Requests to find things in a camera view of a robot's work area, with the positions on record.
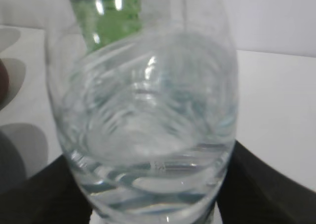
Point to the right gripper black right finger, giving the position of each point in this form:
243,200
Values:
255,193

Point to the green soda bottle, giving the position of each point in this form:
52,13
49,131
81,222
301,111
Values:
103,22

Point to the clear water bottle green label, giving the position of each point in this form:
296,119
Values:
147,123

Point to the red ceramic mug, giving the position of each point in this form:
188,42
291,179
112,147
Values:
4,83

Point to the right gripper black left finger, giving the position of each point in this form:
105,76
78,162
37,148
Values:
49,197

